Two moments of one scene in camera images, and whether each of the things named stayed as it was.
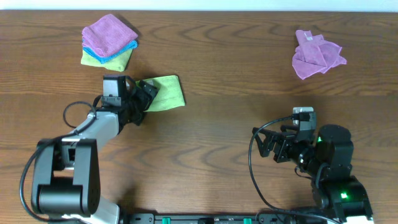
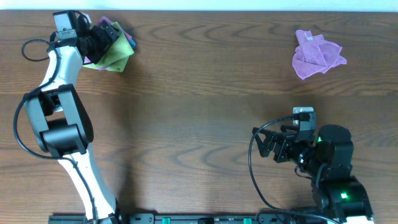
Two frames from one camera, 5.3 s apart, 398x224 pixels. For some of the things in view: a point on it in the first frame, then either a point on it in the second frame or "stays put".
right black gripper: [286, 141] stays put
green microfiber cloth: [170, 95] -> [117, 57]
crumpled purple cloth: [314, 55] stays put
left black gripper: [140, 100] -> [106, 38]
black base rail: [216, 218] stays put
